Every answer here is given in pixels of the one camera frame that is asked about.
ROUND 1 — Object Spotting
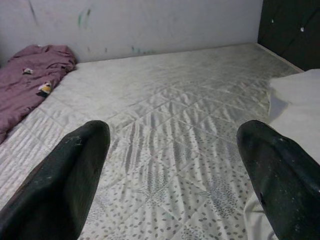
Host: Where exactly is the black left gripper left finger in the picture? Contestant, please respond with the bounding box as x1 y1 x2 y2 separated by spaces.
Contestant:
0 120 111 240

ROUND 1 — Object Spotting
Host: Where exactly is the maroon cartoon print blanket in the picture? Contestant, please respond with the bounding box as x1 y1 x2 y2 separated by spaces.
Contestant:
0 44 78 145

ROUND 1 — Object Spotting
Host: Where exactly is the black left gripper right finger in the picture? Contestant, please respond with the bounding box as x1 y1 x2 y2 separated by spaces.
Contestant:
236 119 320 240

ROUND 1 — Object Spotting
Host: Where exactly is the white pillow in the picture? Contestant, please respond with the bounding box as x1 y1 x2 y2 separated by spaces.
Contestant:
243 68 320 240

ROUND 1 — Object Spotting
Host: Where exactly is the black tufted headboard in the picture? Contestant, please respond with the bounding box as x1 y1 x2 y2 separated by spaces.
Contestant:
257 0 320 72

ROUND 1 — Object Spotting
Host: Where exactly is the white quilted mattress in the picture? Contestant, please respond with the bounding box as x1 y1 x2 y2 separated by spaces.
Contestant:
0 42 305 240

